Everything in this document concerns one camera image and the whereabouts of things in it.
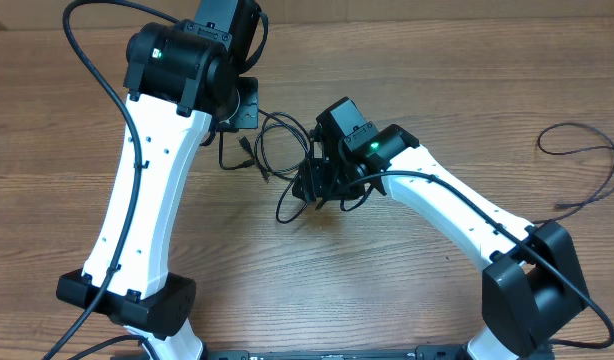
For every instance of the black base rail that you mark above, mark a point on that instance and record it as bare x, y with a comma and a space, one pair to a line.
332, 355

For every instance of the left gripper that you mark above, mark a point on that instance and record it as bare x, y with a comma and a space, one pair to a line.
248, 117

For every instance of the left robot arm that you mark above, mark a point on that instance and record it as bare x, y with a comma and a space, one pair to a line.
186, 80

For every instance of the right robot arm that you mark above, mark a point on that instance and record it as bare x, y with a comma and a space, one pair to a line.
532, 282

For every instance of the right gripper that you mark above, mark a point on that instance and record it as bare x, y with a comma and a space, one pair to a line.
314, 179

